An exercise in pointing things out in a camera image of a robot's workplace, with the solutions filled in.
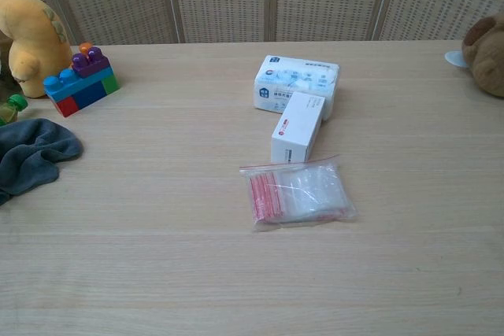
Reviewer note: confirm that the white cardboard box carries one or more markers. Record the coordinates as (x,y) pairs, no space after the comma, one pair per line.
(297,129)

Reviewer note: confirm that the clear zip bag pack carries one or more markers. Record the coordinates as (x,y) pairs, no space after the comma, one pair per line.
(299,196)

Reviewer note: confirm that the white tissue paper pack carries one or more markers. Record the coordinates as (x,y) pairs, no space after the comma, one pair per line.
(293,76)

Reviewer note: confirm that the colourful toy brick block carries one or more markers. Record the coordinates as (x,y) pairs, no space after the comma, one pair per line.
(80,84)

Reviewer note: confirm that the light blue round disc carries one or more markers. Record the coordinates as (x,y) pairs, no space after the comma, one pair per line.
(455,58)

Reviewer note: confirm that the grey cloth towel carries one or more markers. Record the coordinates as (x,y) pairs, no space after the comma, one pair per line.
(29,151)

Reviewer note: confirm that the yellow plush dinosaur toy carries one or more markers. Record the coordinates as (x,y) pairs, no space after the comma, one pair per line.
(31,45)

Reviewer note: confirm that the green capped plastic bottle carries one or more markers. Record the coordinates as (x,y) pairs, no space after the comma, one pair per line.
(10,109)

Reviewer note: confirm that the brown plush bear toy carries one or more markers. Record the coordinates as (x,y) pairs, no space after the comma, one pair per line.
(486,56)

